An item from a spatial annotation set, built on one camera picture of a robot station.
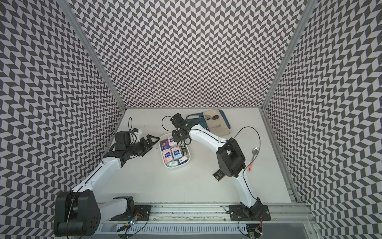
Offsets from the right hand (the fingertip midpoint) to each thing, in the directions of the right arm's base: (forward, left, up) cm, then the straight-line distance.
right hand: (178, 138), depth 91 cm
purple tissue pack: (-3, +9, -3) cm, 10 cm away
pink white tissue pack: (-3, +4, -2) cm, 5 cm away
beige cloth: (+14, -27, -7) cm, 31 cm away
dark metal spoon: (+21, -24, -5) cm, 33 cm away
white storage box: (+2, +9, -3) cm, 10 cm away
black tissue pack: (-20, -24, -8) cm, 32 cm away
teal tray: (+18, -15, -6) cm, 24 cm away
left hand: (-6, +12, +4) cm, 14 cm away
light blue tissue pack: (-16, +2, -2) cm, 16 cm away
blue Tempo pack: (-14, -4, -1) cm, 15 cm away
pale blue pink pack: (-8, +1, -3) cm, 9 cm away
